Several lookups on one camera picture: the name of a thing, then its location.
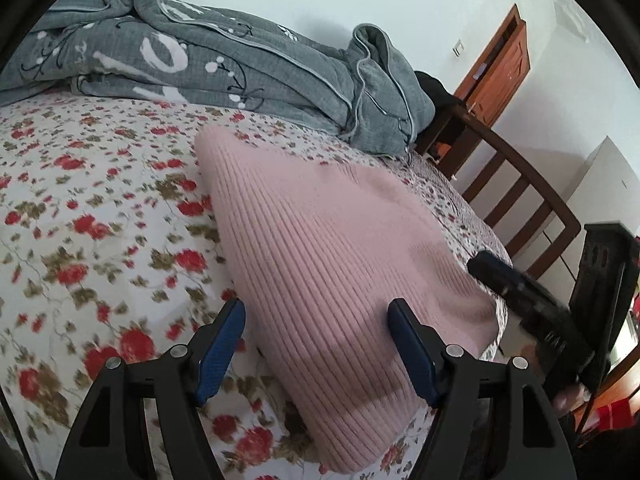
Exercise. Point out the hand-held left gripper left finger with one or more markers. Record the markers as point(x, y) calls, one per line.
point(220, 350)

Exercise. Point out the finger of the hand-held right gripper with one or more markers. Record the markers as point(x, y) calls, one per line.
point(505, 277)

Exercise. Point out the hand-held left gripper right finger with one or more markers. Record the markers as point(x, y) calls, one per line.
point(411, 350)

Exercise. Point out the pink knitted sweater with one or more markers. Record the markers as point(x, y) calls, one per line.
point(325, 260)

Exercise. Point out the person's right hand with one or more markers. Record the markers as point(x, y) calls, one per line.
point(567, 400)

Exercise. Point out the white cabinet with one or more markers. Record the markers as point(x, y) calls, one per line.
point(600, 200)

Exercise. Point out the red cloth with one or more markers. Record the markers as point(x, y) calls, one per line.
point(617, 415)

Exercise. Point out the floral bed sheet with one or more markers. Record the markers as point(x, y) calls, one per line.
point(90, 220)

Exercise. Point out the dark cloth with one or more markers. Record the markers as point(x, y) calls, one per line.
point(437, 97)

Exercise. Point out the wooden door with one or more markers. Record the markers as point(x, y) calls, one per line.
point(500, 70)

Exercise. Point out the grey patterned blanket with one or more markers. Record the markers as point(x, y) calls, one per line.
point(210, 65)

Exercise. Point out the wall switch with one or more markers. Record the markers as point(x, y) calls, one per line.
point(457, 48)

